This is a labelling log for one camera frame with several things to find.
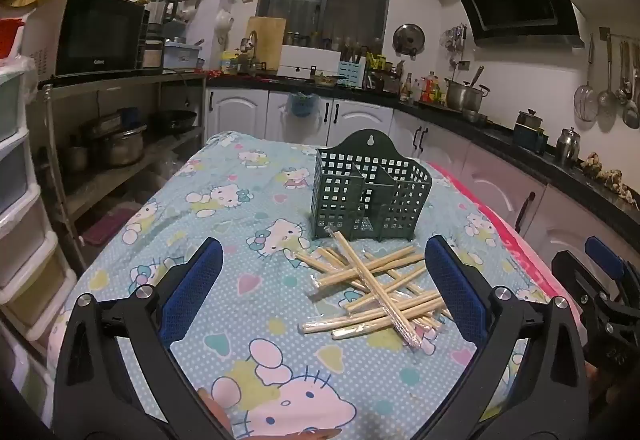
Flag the hanging kitchen tools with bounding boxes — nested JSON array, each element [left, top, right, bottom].
[[441, 24, 469, 59]]

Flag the row of sauce bottles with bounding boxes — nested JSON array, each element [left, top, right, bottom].
[[399, 70, 448, 106]]

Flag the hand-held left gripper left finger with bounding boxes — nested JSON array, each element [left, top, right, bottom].
[[52, 237, 236, 440]]

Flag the wire mesh strainer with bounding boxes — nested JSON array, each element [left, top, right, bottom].
[[573, 36, 599, 122]]

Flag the blue hanging basket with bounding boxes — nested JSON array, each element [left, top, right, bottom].
[[287, 91, 321, 118]]

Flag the plastic drawer tower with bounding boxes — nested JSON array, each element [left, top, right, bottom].
[[0, 55, 78, 343]]

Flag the green plastic utensil holder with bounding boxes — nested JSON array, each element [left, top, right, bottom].
[[309, 129, 433, 242]]

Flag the cartoon cat printed blanket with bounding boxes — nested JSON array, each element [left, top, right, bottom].
[[47, 130, 566, 440]]

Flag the person's left hand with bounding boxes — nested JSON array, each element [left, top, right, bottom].
[[197, 386, 343, 440]]

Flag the small steel jug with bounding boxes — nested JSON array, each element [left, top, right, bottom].
[[556, 126, 582, 164]]

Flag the steel ladle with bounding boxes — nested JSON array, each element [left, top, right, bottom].
[[621, 40, 640, 130], [597, 35, 617, 109]]

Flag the blue mug with lid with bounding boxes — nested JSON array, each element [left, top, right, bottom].
[[513, 125, 549, 154]]

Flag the blue knife block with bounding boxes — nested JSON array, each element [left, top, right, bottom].
[[337, 60, 368, 88]]

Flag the steel pot lid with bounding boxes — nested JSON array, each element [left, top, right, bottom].
[[392, 23, 426, 58]]

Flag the white hanging teapot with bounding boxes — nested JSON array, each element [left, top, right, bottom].
[[215, 10, 235, 39]]

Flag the blender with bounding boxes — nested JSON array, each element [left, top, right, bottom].
[[146, 0, 182, 41]]

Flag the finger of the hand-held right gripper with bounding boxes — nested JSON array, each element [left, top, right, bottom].
[[584, 235, 640, 303], [550, 250, 618, 346]]

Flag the black wok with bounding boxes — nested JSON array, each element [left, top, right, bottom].
[[151, 110, 199, 137]]

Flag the pile of wooden chopsticks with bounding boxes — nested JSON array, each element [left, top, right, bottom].
[[294, 227, 453, 352]]

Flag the large steel pot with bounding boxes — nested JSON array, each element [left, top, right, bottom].
[[445, 66, 491, 113]]

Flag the string of garlic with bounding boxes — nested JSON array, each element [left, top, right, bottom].
[[582, 151, 640, 207]]

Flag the black microwave oven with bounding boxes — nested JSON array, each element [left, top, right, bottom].
[[22, 0, 151, 78]]

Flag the kitchen faucet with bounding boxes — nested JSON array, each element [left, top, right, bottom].
[[239, 31, 259, 67]]

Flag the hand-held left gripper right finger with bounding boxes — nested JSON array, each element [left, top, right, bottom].
[[425, 235, 591, 440]]

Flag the metal shelf rack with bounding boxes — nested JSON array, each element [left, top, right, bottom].
[[37, 70, 208, 261]]

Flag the wooden cutting board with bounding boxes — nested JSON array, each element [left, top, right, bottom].
[[246, 16, 287, 69]]

